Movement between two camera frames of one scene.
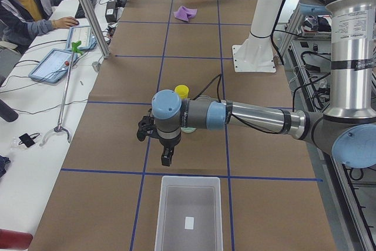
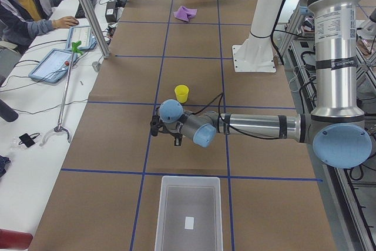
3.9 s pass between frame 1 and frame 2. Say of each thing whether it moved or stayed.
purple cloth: stayed
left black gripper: moved
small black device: stayed
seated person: stayed
